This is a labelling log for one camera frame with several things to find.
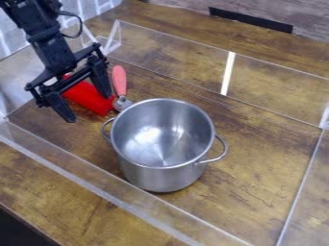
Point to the spatula with pink handle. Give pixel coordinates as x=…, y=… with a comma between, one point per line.
x=119, y=81

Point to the red rectangular block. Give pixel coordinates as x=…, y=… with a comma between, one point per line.
x=85, y=94

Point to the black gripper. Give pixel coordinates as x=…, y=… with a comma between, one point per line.
x=66, y=68

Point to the clear acrylic enclosure wall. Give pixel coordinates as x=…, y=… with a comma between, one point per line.
x=262, y=195

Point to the black strip on table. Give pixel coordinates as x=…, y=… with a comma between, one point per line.
x=252, y=20

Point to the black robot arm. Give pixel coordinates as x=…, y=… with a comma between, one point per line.
x=35, y=16

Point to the silver steel pot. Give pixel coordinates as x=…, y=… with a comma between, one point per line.
x=162, y=137

